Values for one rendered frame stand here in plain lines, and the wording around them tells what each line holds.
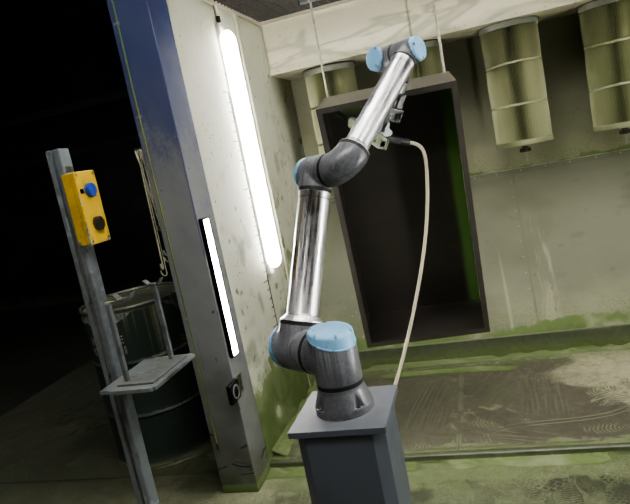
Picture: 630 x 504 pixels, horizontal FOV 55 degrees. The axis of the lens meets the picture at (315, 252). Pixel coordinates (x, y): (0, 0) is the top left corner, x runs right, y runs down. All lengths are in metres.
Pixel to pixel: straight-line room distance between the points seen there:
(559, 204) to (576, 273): 0.47
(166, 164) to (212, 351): 0.84
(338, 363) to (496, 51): 2.47
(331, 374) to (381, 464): 0.30
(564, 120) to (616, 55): 0.55
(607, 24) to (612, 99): 0.41
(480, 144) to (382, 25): 1.03
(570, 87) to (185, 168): 2.59
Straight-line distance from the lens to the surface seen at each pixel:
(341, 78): 3.98
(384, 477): 1.96
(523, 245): 4.03
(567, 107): 4.27
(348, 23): 3.91
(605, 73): 3.94
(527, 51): 3.88
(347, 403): 1.93
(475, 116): 4.23
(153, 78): 2.68
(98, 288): 2.35
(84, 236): 2.27
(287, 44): 3.99
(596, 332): 3.90
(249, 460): 2.93
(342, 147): 2.02
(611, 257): 4.03
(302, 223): 2.06
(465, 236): 3.22
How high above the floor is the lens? 1.45
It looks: 9 degrees down
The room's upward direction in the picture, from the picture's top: 11 degrees counter-clockwise
